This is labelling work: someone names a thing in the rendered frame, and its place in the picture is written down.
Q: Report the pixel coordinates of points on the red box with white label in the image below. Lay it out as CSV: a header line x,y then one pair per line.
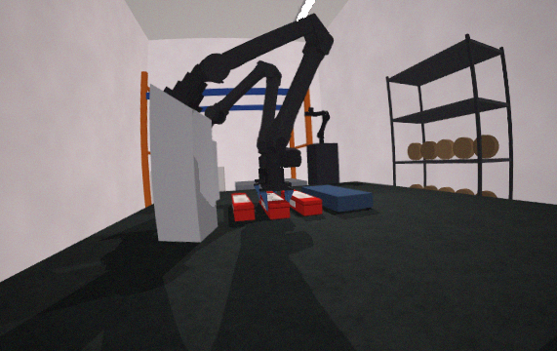
x,y
244,208
279,208
304,203

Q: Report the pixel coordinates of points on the blue rectangular platform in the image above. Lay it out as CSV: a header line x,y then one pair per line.
x,y
341,204

